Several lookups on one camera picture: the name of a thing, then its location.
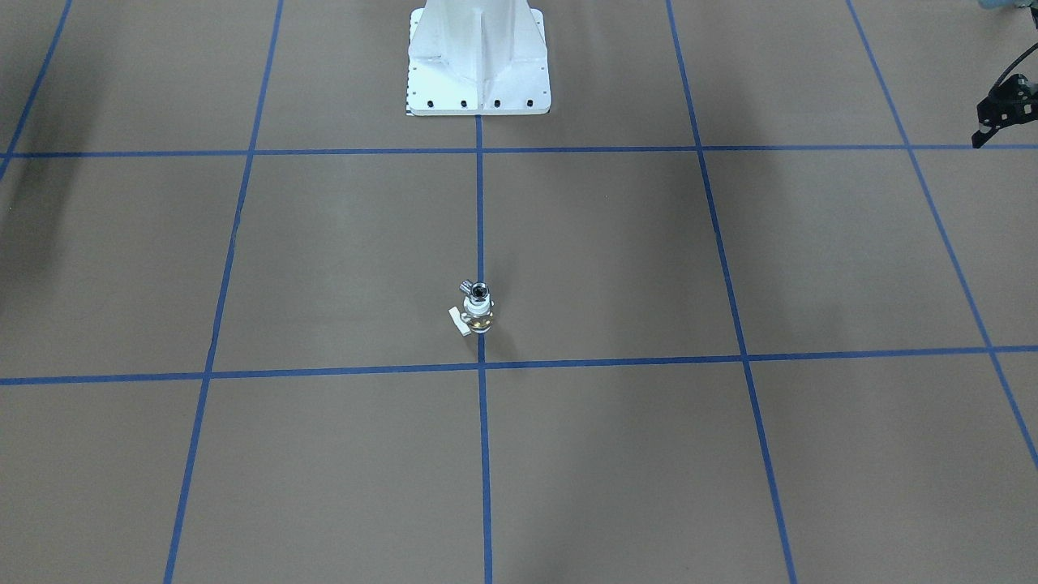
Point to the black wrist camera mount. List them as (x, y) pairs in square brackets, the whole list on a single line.
[(1012, 102)]

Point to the brass white PPR valve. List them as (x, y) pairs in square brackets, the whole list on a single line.
[(473, 317)]

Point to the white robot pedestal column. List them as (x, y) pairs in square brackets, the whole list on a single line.
[(477, 58)]

